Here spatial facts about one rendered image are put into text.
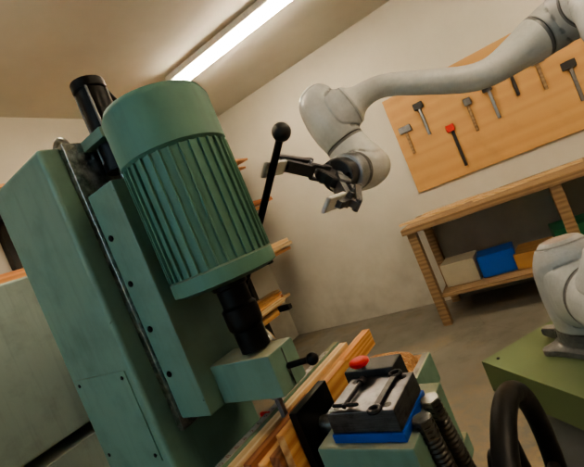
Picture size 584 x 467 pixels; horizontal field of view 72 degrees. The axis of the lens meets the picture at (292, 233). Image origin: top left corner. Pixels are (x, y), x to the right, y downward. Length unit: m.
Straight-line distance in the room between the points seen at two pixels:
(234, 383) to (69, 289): 0.34
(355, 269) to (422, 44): 2.18
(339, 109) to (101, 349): 0.71
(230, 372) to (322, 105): 0.63
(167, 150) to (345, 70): 3.60
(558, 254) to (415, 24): 3.16
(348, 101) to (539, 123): 2.92
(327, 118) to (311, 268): 3.59
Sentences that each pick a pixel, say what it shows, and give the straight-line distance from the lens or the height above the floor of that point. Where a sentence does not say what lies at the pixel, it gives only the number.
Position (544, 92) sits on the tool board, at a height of 1.42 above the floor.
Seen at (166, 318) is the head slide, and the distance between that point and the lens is 0.71.
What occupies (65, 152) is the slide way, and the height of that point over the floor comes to 1.50.
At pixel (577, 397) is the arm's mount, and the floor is 0.69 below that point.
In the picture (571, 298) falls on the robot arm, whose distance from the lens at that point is 1.04.
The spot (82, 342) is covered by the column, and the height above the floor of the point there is 1.19.
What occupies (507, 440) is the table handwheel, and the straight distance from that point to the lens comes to 0.53.
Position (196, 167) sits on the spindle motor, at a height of 1.37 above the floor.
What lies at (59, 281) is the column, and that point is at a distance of 0.85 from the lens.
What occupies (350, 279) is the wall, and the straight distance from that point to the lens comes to 4.35.
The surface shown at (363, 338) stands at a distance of 0.97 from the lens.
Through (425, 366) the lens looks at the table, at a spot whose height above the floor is 0.89.
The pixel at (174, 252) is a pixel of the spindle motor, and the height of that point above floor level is 1.27.
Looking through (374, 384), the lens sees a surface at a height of 1.00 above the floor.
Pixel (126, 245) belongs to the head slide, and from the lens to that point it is 0.73.
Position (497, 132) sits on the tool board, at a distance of 3.81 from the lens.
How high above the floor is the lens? 1.24
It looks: 1 degrees down
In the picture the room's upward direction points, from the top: 23 degrees counter-clockwise
